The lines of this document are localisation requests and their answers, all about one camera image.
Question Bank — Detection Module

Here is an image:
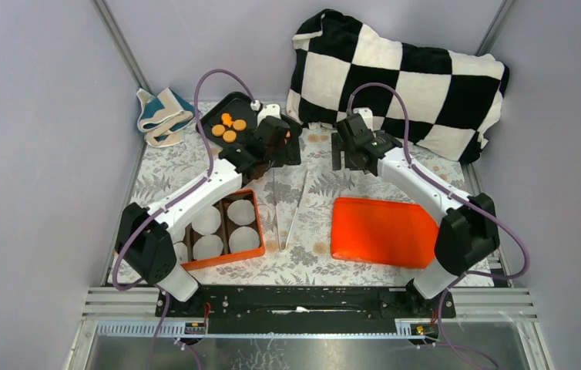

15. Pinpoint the black baking tray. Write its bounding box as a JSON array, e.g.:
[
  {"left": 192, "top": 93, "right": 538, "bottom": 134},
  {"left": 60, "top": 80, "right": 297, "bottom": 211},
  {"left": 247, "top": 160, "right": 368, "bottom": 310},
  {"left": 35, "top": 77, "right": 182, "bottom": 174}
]
[{"left": 196, "top": 92, "right": 263, "bottom": 148}]

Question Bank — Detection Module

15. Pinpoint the round orange cookie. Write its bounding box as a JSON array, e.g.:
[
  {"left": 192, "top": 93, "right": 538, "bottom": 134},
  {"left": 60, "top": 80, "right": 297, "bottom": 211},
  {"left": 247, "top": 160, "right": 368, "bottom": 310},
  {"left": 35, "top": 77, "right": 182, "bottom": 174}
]
[
  {"left": 222, "top": 130, "right": 237, "bottom": 143},
  {"left": 211, "top": 124, "right": 227, "bottom": 137},
  {"left": 232, "top": 119, "right": 247, "bottom": 131}
]

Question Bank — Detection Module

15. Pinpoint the orange compartment box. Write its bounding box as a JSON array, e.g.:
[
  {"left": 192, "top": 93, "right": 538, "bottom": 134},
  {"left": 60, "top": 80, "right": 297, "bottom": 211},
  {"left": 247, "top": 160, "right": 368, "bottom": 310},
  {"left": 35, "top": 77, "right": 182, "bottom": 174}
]
[{"left": 181, "top": 190, "right": 265, "bottom": 271}]

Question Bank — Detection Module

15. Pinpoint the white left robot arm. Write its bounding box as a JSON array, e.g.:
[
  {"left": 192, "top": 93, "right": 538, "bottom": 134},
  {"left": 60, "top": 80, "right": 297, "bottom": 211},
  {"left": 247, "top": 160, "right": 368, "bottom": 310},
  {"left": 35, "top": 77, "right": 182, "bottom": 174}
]
[{"left": 112, "top": 104, "right": 291, "bottom": 317}]

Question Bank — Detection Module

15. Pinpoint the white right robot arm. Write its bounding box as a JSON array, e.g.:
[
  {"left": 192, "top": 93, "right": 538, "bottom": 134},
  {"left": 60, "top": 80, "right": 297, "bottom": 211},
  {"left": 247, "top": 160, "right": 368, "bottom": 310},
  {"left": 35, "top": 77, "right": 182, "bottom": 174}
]
[{"left": 335, "top": 109, "right": 499, "bottom": 318}]

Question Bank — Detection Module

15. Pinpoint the orange fish shaped cookie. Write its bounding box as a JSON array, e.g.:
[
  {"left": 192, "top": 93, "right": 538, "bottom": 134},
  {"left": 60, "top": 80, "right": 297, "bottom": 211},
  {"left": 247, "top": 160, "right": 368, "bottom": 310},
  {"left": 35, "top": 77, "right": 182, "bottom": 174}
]
[{"left": 221, "top": 113, "right": 233, "bottom": 127}]

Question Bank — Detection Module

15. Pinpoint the floral table mat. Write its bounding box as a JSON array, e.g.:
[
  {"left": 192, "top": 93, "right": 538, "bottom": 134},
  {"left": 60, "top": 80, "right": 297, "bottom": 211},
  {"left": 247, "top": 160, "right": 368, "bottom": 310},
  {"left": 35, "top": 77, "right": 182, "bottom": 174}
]
[{"left": 128, "top": 124, "right": 470, "bottom": 286}]

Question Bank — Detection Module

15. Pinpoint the white paper cupcake liner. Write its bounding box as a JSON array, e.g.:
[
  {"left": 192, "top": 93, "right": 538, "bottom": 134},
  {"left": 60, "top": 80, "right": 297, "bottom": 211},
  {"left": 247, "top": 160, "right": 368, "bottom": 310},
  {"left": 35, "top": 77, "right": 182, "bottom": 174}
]
[
  {"left": 228, "top": 226, "right": 260, "bottom": 253},
  {"left": 171, "top": 227, "right": 186, "bottom": 244},
  {"left": 193, "top": 235, "right": 223, "bottom": 261},
  {"left": 227, "top": 199, "right": 257, "bottom": 226},
  {"left": 173, "top": 242, "right": 189, "bottom": 264},
  {"left": 191, "top": 206, "right": 222, "bottom": 236}
]

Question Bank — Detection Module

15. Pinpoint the orange box lid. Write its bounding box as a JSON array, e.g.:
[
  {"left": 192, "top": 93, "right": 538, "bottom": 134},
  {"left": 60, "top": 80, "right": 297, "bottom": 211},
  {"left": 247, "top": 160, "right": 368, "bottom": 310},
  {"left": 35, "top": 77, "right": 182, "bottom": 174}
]
[{"left": 331, "top": 197, "right": 438, "bottom": 269}]

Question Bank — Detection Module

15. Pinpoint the black white checkered pillow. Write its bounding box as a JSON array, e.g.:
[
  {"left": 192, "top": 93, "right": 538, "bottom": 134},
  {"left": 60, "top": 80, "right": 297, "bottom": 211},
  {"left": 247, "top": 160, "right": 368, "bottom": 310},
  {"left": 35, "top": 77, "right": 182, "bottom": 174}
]
[{"left": 286, "top": 9, "right": 510, "bottom": 163}]

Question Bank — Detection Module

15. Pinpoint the teal beige folded cloth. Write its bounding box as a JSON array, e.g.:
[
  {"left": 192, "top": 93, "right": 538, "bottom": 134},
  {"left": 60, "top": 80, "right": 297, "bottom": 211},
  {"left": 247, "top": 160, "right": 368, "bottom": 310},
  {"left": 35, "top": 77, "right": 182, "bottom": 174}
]
[{"left": 136, "top": 88, "right": 195, "bottom": 148}]

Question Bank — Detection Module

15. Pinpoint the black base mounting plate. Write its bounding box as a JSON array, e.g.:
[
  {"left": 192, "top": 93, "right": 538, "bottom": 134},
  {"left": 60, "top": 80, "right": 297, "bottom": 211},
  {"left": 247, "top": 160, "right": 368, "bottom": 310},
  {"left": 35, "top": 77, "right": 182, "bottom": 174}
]
[{"left": 155, "top": 284, "right": 456, "bottom": 335}]

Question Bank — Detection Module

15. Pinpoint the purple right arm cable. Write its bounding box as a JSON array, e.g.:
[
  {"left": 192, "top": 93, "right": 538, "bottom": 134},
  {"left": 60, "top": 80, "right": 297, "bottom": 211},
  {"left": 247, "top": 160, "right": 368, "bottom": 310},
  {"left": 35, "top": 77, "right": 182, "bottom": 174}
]
[{"left": 346, "top": 82, "right": 530, "bottom": 370}]

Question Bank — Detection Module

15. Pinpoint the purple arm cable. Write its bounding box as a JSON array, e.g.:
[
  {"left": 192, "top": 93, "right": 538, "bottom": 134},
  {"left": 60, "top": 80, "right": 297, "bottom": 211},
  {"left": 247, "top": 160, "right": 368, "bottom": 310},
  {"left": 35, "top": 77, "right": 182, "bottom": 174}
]
[
  {"left": 346, "top": 82, "right": 530, "bottom": 370},
  {"left": 112, "top": 69, "right": 264, "bottom": 292}
]

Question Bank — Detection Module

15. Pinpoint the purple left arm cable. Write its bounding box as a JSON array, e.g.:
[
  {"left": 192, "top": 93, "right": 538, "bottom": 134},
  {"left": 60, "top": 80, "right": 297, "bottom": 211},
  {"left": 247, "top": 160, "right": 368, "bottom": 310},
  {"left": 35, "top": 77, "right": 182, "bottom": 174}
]
[{"left": 112, "top": 69, "right": 264, "bottom": 292}]

